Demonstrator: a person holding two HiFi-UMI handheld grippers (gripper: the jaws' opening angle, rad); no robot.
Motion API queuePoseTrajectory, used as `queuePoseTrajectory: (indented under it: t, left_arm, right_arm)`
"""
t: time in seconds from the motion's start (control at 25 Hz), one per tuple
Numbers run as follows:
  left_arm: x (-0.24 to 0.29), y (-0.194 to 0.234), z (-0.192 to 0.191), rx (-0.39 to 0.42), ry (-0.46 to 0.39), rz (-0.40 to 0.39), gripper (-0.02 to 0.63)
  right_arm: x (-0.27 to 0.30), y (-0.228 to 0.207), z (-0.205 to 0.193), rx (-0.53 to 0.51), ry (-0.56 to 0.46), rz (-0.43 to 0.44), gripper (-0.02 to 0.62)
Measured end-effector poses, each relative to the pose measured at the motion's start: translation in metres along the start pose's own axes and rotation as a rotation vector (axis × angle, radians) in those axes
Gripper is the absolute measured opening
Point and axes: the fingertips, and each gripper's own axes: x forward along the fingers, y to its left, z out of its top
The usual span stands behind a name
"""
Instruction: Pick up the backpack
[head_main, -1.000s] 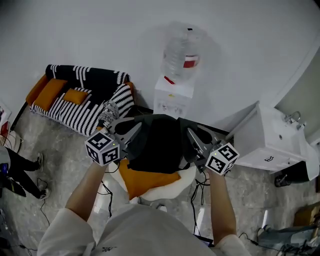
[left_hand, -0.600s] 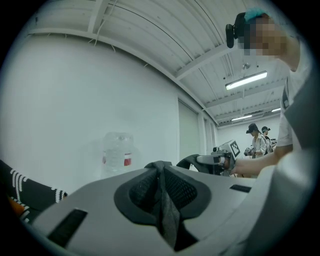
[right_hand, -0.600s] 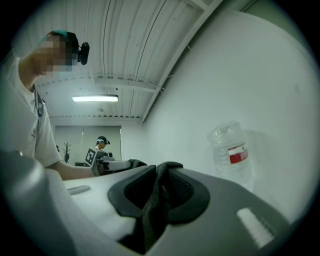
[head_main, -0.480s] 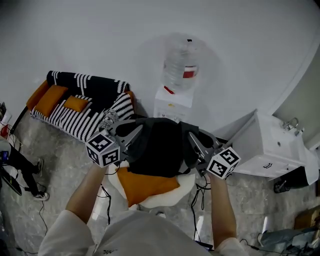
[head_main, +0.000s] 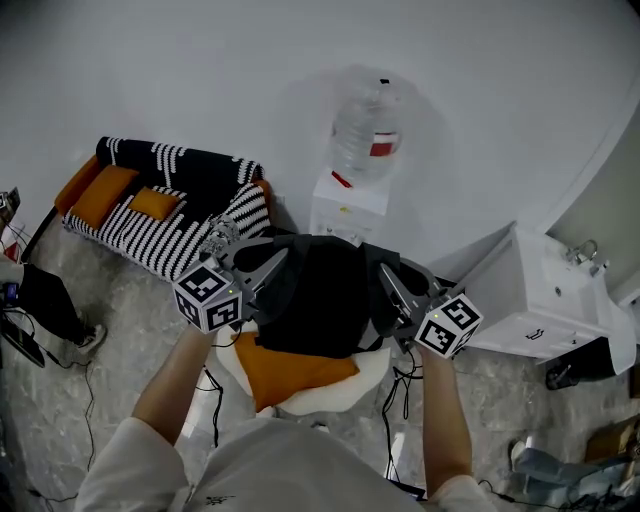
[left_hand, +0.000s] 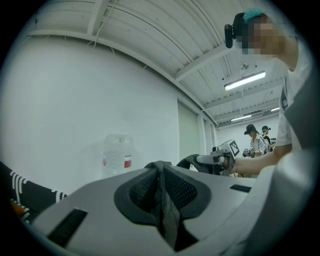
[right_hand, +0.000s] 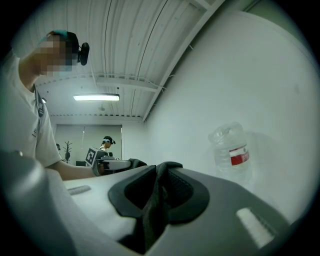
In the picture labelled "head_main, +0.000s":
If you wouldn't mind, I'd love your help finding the small orange cushion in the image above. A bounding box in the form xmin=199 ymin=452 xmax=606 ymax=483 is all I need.
xmin=128 ymin=186 xmax=181 ymax=221

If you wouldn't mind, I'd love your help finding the white round lounge chair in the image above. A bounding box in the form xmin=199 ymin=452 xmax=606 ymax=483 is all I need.
xmin=207 ymin=319 xmax=392 ymax=416

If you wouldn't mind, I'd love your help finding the black tablet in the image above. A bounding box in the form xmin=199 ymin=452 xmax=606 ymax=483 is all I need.
xmin=387 ymin=479 xmax=426 ymax=501

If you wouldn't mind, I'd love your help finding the large orange cushion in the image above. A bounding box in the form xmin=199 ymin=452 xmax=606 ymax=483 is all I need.
xmin=69 ymin=164 xmax=140 ymax=230

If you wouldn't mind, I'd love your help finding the clear water bottle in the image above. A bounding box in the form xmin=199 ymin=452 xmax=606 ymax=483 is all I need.
xmin=327 ymin=64 xmax=404 ymax=189

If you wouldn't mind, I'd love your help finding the white sink cabinet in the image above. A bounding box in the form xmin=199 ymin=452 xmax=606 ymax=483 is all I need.
xmin=449 ymin=222 xmax=639 ymax=376

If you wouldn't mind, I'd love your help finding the black white striped sofa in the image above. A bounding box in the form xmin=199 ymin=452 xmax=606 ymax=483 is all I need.
xmin=62 ymin=135 xmax=271 ymax=282

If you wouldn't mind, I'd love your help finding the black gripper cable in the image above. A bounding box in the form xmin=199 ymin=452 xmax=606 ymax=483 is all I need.
xmin=382 ymin=347 xmax=424 ymax=481
xmin=194 ymin=367 xmax=224 ymax=449

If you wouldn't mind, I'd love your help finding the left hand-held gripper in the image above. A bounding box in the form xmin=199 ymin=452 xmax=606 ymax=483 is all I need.
xmin=173 ymin=237 xmax=290 ymax=335

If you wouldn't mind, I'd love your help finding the orange square cushion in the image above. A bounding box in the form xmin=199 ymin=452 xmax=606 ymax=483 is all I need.
xmin=234 ymin=332 xmax=361 ymax=412

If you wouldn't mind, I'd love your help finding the brown cardboard box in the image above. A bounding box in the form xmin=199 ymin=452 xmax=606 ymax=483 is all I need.
xmin=584 ymin=414 xmax=640 ymax=464

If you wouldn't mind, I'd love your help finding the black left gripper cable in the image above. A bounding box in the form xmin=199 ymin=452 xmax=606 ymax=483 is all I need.
xmin=194 ymin=367 xmax=224 ymax=449

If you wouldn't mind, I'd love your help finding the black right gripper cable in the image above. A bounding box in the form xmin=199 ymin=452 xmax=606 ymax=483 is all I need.
xmin=382 ymin=347 xmax=424 ymax=481

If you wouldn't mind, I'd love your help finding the black floor cable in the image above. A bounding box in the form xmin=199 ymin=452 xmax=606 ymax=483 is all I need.
xmin=44 ymin=349 xmax=96 ymax=471

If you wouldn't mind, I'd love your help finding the person's right forearm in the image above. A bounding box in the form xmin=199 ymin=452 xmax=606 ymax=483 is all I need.
xmin=417 ymin=344 xmax=474 ymax=499

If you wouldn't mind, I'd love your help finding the person's white shirt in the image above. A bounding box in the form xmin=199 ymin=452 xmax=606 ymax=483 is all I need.
xmin=74 ymin=417 xmax=501 ymax=512

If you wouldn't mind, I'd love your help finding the person's left forearm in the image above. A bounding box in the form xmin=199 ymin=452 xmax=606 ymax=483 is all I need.
xmin=131 ymin=322 xmax=236 ymax=449

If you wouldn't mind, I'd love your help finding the chrome faucet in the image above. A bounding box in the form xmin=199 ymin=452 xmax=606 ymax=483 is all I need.
xmin=564 ymin=238 xmax=609 ymax=276

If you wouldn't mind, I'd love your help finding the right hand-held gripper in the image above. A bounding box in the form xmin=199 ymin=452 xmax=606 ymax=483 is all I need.
xmin=378 ymin=259 xmax=485 ymax=360

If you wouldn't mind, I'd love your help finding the black backpack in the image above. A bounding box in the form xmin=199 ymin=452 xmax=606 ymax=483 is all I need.
xmin=232 ymin=232 xmax=401 ymax=359

